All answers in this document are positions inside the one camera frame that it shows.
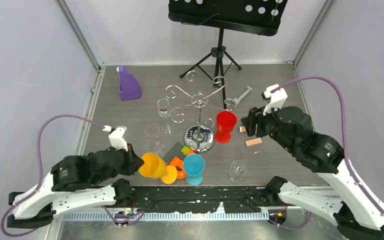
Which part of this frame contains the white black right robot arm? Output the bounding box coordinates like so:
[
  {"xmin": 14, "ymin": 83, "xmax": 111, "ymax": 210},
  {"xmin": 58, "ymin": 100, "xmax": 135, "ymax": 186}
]
[{"xmin": 241, "ymin": 106, "xmax": 384, "ymax": 240}]

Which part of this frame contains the clear wine glass with label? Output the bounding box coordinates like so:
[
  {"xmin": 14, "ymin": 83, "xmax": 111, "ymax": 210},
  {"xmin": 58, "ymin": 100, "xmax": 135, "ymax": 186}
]
[{"xmin": 157, "ymin": 98, "xmax": 175, "ymax": 134}]

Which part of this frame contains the grey studded building plate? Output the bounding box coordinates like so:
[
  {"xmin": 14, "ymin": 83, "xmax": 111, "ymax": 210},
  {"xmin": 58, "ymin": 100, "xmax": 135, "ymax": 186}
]
[{"xmin": 162, "ymin": 142, "xmax": 186, "ymax": 165}]

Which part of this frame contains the chrome wine glass rack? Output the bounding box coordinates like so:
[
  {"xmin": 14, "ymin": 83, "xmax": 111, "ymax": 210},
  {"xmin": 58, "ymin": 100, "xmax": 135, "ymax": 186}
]
[{"xmin": 164, "ymin": 83, "xmax": 238, "ymax": 154}]

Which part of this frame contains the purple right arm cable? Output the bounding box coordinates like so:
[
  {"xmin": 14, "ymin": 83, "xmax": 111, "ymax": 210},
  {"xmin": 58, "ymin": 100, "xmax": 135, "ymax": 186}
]
[{"xmin": 268, "ymin": 76, "xmax": 384, "ymax": 231}]

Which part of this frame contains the red plastic wine glass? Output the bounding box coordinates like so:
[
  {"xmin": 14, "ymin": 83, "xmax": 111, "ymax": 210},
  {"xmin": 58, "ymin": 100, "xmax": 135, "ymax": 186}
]
[{"xmin": 215, "ymin": 111, "xmax": 237, "ymax": 144}]

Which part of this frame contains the clear wine glass near edge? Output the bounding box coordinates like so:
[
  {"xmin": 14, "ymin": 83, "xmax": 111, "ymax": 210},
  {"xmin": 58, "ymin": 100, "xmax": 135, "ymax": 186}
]
[{"xmin": 228, "ymin": 160, "xmax": 248, "ymax": 182}]

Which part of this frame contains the lime green building brick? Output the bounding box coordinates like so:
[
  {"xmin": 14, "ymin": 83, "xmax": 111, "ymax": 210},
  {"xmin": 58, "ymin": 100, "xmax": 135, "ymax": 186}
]
[{"xmin": 181, "ymin": 146, "xmax": 191, "ymax": 156}]

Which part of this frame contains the yellow plastic wine glass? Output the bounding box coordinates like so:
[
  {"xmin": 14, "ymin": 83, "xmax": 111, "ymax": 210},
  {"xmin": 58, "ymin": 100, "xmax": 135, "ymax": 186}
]
[{"xmin": 139, "ymin": 152, "xmax": 178, "ymax": 184}]

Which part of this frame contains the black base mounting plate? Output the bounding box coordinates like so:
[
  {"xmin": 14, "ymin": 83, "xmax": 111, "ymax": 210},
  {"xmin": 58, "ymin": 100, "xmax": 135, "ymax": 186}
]
[{"xmin": 125, "ymin": 185, "xmax": 299, "ymax": 215}]

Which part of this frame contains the pink eraser block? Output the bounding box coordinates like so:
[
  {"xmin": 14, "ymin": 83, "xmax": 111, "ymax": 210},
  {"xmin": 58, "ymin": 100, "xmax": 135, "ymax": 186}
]
[{"xmin": 245, "ymin": 138, "xmax": 263, "ymax": 147}]

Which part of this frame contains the ice cream cone toy figure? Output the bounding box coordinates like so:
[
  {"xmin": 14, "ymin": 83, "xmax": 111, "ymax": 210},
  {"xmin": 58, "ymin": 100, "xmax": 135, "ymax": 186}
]
[{"xmin": 239, "ymin": 125, "xmax": 247, "ymax": 133}]

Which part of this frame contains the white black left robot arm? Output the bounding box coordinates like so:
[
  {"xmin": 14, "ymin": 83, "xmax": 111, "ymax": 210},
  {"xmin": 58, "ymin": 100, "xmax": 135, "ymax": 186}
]
[{"xmin": 5, "ymin": 144, "xmax": 144, "ymax": 230}]

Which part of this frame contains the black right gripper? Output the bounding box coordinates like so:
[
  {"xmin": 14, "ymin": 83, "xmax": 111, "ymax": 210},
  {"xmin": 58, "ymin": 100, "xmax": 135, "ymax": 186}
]
[{"xmin": 240, "ymin": 99, "xmax": 295, "ymax": 153}]

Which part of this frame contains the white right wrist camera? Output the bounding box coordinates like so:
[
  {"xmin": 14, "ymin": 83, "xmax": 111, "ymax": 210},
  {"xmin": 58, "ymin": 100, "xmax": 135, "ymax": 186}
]
[{"xmin": 261, "ymin": 84, "xmax": 288, "ymax": 116}]

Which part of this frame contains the blue plastic wine glass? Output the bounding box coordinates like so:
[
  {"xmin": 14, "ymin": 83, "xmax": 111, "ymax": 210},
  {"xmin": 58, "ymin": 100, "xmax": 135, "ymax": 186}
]
[{"xmin": 183, "ymin": 154, "xmax": 205, "ymax": 186}]

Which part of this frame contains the purple plastic stand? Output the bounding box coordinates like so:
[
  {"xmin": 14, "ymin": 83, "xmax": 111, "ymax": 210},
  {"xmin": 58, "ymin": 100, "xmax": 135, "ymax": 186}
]
[{"xmin": 116, "ymin": 65, "xmax": 142, "ymax": 101}]

